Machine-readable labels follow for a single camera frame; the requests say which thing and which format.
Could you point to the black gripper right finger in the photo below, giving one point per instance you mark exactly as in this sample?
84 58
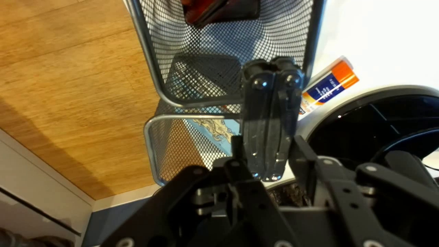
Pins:
303 153

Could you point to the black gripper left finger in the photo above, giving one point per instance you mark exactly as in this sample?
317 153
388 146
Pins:
235 152

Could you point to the dark metal folding multi-tool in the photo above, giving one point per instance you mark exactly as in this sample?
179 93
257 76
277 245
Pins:
269 119

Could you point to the blue map printed card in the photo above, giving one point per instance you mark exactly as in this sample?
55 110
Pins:
220 132

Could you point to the orange blue white box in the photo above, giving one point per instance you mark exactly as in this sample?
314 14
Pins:
331 84

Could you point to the small red object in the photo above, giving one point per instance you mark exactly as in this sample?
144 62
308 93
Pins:
196 12

